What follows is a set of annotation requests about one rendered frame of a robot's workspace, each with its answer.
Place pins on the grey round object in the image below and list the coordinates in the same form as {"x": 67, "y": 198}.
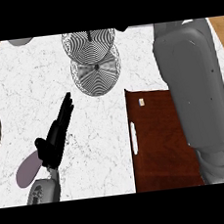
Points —
{"x": 20, "y": 41}

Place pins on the mauve oval plate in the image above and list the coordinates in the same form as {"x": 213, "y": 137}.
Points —
{"x": 27, "y": 171}

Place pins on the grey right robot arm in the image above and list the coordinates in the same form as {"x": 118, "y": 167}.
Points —
{"x": 197, "y": 91}

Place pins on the brown wooden tray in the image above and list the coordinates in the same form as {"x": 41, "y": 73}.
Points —
{"x": 160, "y": 144}

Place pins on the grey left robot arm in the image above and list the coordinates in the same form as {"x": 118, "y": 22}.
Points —
{"x": 41, "y": 191}

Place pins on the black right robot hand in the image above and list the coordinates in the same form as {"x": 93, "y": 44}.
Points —
{"x": 121, "y": 28}

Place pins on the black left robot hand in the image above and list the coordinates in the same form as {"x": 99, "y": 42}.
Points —
{"x": 56, "y": 136}

